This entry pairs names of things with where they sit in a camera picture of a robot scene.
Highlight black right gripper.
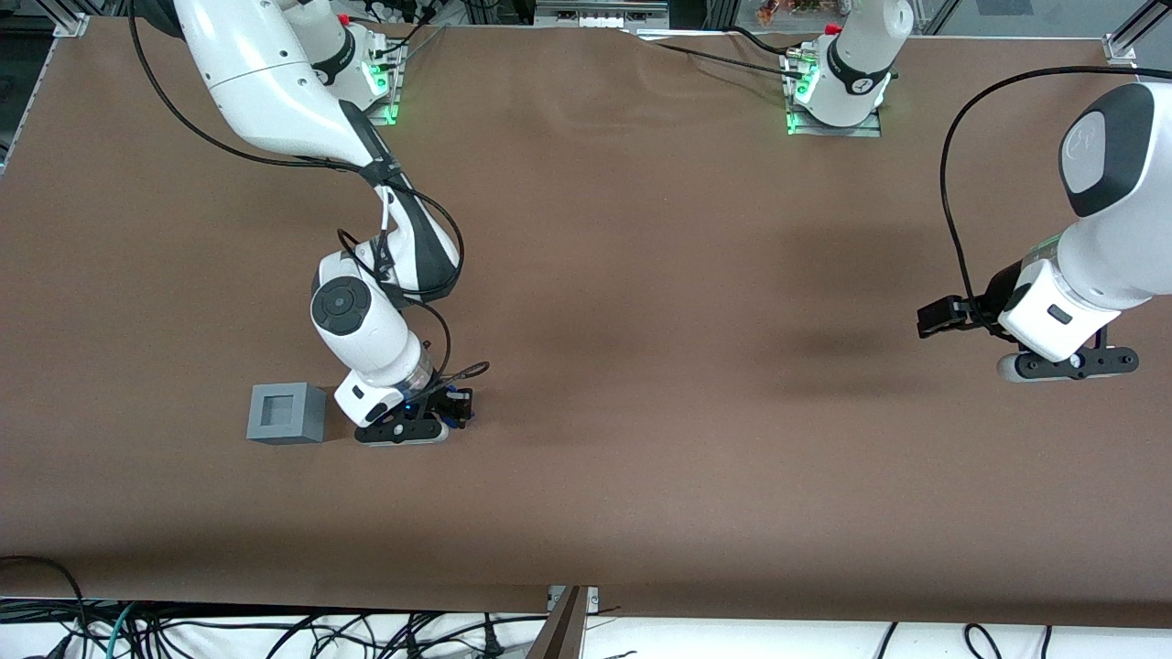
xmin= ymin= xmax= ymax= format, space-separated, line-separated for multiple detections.
xmin=401 ymin=373 xmax=475 ymax=430

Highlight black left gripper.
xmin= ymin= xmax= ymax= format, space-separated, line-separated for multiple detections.
xmin=917 ymin=260 xmax=1024 ymax=340

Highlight gray cube base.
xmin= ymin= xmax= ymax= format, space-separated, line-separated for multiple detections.
xmin=246 ymin=382 xmax=329 ymax=447

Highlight brown paper table cover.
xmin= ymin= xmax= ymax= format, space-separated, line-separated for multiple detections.
xmin=0 ymin=16 xmax=1172 ymax=629

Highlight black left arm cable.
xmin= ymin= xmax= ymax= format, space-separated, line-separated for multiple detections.
xmin=939 ymin=65 xmax=1138 ymax=318

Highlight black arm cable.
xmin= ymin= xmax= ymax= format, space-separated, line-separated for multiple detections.
xmin=939 ymin=65 xmax=1138 ymax=318
xmin=128 ymin=0 xmax=492 ymax=404

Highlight aluminium profile post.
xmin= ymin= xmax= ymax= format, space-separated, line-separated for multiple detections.
xmin=525 ymin=586 xmax=589 ymax=659

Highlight tangled black floor cables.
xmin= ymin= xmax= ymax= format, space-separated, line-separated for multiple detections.
xmin=87 ymin=604 xmax=523 ymax=659

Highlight black cable across table edge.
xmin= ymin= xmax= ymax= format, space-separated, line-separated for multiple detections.
xmin=621 ymin=27 xmax=808 ymax=81

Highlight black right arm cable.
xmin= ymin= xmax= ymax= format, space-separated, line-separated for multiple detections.
xmin=128 ymin=0 xmax=492 ymax=404

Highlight teal floor cable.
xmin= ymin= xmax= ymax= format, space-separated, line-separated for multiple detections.
xmin=103 ymin=601 xmax=140 ymax=659

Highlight black floor cable loop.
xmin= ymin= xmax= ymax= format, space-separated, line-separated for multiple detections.
xmin=0 ymin=555 xmax=90 ymax=659

